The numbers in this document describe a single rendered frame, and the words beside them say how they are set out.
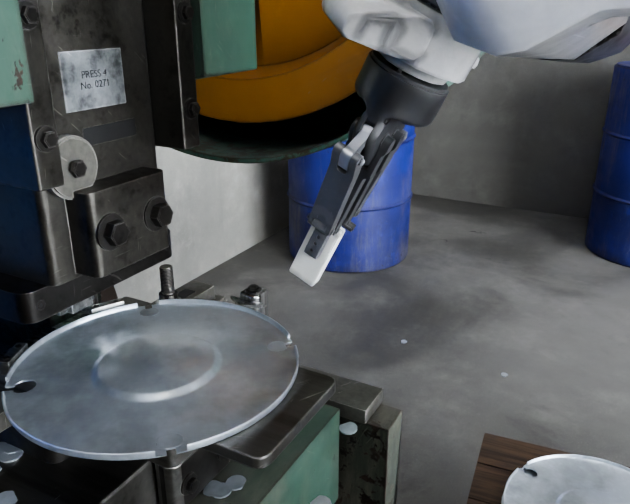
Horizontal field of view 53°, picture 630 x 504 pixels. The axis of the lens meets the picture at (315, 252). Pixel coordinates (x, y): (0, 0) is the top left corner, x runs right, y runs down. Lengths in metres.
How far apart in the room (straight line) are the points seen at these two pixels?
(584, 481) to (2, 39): 1.06
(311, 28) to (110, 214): 0.42
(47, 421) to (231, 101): 0.51
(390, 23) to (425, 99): 0.07
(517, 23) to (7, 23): 0.34
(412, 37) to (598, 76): 3.26
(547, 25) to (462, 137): 3.54
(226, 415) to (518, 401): 1.55
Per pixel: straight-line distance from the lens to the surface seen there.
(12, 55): 0.51
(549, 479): 1.20
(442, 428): 1.90
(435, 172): 4.01
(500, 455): 1.27
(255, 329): 0.72
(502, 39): 0.39
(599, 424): 2.05
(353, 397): 0.86
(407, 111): 0.53
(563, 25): 0.38
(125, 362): 0.68
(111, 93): 0.63
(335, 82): 0.84
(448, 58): 0.51
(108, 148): 0.63
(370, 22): 0.49
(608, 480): 1.23
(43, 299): 0.62
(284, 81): 0.87
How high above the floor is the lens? 1.13
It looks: 21 degrees down
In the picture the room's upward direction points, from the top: straight up
